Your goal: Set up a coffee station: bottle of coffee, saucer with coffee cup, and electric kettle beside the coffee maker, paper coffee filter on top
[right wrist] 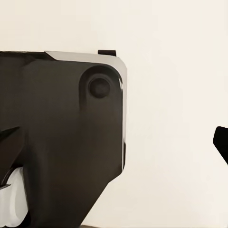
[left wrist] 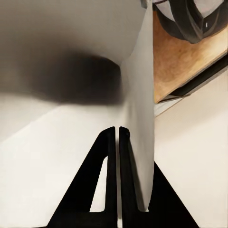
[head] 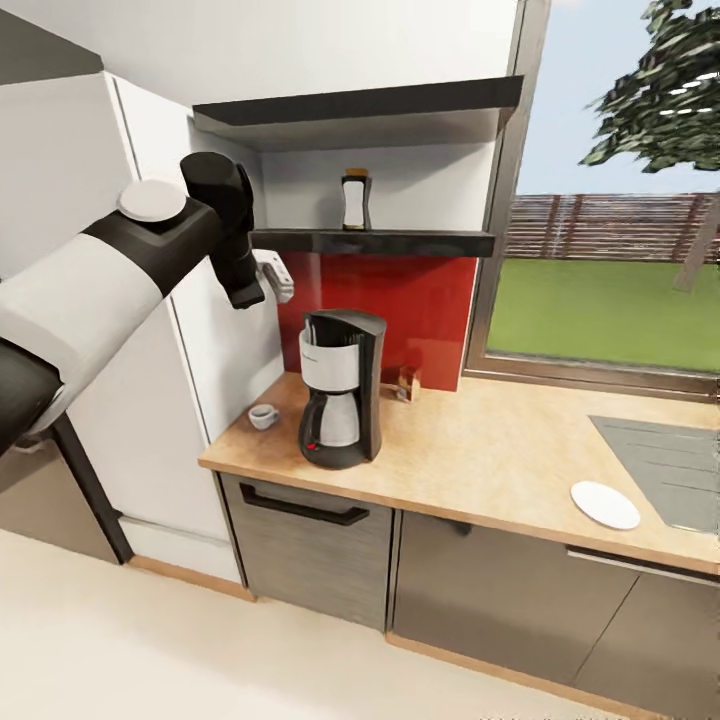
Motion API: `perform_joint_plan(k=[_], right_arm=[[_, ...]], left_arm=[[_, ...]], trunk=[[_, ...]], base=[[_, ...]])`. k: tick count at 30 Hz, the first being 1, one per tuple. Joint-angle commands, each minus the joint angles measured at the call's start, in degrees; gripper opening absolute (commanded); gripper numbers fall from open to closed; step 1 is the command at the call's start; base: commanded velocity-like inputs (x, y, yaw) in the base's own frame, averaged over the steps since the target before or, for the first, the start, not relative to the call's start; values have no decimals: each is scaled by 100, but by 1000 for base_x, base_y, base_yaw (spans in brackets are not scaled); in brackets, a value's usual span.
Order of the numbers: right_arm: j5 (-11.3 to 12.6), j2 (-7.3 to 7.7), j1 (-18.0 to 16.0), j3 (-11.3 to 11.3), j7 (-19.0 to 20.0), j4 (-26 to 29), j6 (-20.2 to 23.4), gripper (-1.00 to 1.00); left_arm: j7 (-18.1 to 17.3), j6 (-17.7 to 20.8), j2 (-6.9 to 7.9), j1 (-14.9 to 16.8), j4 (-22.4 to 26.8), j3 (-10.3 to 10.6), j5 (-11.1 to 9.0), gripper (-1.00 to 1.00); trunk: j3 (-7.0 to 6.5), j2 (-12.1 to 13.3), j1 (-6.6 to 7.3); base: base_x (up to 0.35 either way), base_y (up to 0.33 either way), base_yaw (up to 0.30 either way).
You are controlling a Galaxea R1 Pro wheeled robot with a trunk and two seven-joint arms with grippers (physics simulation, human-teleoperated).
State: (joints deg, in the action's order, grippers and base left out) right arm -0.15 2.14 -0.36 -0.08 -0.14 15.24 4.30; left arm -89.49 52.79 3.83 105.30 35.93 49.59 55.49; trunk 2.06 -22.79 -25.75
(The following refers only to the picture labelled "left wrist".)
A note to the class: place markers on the countertop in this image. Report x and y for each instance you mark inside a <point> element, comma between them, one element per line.
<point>175,60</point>

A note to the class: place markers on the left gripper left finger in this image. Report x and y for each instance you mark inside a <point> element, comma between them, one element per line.
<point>74,208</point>

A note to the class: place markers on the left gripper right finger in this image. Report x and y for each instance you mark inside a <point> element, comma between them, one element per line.
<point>166,210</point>

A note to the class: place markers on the paper coffee filter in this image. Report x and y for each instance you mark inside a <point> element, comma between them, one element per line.
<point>70,69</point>

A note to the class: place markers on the cabinet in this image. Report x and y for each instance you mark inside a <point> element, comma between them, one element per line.
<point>172,99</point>

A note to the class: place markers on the fridge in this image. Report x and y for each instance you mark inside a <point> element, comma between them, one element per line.
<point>160,108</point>

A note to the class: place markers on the coffee maker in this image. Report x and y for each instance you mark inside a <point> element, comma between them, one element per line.
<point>192,20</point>

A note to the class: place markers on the dishwasher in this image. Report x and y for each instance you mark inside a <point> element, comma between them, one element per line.
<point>205,76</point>

